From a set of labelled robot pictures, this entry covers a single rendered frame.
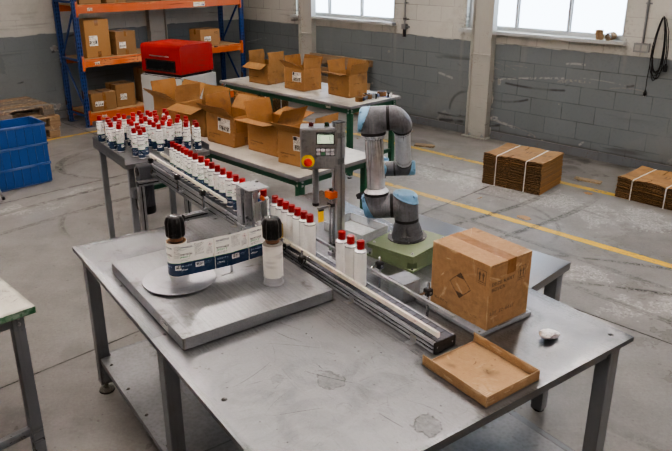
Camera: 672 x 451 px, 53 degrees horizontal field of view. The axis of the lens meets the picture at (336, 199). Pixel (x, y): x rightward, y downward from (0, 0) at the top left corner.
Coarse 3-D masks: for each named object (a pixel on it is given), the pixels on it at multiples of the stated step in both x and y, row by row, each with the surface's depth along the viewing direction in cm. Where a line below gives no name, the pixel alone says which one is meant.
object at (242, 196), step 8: (240, 192) 324; (248, 192) 323; (256, 192) 326; (240, 200) 326; (248, 200) 325; (256, 200) 327; (240, 208) 328; (248, 208) 326; (240, 216) 329; (240, 224) 331; (248, 224) 328
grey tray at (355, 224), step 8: (352, 216) 364; (360, 216) 360; (328, 224) 350; (352, 224) 360; (360, 224) 360; (368, 224) 357; (376, 224) 353; (384, 224) 349; (352, 232) 338; (360, 232) 350; (368, 232) 338; (376, 232) 342; (384, 232) 347; (368, 240) 339
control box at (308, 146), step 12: (300, 132) 297; (312, 132) 296; (336, 132) 296; (300, 144) 298; (312, 144) 298; (336, 144) 298; (300, 156) 300; (312, 156) 300; (324, 156) 300; (336, 156) 300; (312, 168) 302; (324, 168) 302
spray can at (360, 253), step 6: (360, 240) 277; (360, 246) 275; (354, 252) 278; (360, 252) 276; (366, 252) 277; (354, 258) 279; (360, 258) 276; (366, 258) 278; (354, 264) 279; (360, 264) 277; (366, 264) 279; (354, 270) 280; (360, 270) 278; (354, 276) 281; (360, 276) 279; (360, 282) 280
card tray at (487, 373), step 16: (480, 336) 247; (448, 352) 243; (464, 352) 243; (480, 352) 243; (496, 352) 242; (432, 368) 232; (448, 368) 234; (464, 368) 234; (480, 368) 234; (496, 368) 234; (512, 368) 234; (528, 368) 230; (464, 384) 220; (480, 384) 225; (496, 384) 225; (512, 384) 219; (528, 384) 225; (480, 400) 215; (496, 400) 216
